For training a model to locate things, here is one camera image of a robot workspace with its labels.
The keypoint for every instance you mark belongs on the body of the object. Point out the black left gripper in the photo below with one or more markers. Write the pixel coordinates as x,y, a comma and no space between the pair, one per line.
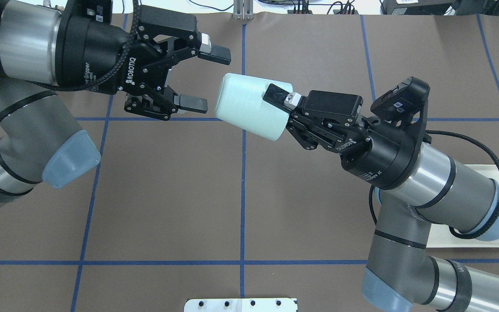
88,54

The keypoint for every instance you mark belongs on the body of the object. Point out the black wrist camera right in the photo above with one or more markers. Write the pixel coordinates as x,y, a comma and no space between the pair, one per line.
403,102

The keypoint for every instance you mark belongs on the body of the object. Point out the green cup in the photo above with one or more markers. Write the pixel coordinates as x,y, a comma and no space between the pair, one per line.
239,102

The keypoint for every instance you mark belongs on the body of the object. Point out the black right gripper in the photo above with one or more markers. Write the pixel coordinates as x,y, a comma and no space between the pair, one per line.
381,158

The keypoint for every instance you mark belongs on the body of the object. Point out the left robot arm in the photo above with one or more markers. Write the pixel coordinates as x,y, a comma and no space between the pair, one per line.
44,49

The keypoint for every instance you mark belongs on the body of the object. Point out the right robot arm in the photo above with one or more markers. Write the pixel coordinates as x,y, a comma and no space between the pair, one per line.
417,186

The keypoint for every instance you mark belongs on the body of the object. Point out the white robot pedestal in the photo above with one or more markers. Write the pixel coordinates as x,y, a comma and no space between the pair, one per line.
242,305

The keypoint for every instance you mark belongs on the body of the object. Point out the aluminium frame post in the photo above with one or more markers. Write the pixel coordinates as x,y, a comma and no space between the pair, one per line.
243,10

